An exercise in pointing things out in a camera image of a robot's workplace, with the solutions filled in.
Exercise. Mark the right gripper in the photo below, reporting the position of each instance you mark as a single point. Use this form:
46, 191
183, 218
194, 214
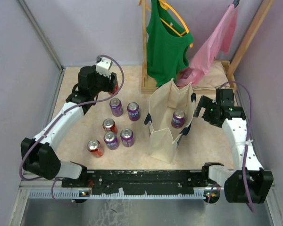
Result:
207, 102

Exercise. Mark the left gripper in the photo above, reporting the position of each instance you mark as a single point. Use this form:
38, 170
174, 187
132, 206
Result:
109, 84

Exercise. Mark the red Coke can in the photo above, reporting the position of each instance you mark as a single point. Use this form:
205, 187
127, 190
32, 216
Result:
109, 125
115, 88
95, 148

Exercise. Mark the purple Fanta can top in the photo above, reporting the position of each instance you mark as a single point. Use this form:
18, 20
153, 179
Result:
178, 119

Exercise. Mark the purple fanta can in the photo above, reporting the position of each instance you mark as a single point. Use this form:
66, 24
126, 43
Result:
116, 107
127, 137
133, 111
178, 119
111, 140

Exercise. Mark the beige canvas tote bag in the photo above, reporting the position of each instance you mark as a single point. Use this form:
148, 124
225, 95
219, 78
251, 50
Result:
164, 138

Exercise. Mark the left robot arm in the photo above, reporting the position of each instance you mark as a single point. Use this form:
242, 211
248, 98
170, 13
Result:
38, 153

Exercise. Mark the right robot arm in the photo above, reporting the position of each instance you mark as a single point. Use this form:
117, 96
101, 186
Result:
248, 182

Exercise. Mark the beige folded cloth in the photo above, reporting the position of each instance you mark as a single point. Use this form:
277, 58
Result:
214, 79

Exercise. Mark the wooden clothes rack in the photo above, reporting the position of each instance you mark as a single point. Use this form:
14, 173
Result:
148, 84

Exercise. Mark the green tank top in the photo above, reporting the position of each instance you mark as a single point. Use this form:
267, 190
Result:
166, 52

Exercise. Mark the pink shirt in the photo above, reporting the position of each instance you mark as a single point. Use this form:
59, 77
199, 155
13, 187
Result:
219, 40

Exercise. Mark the yellow clothes hanger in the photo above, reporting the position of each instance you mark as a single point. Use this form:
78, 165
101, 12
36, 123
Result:
167, 7

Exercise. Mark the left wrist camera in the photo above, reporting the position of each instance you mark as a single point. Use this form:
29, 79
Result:
103, 66

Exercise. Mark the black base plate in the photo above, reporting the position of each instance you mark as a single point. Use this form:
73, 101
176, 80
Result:
139, 182

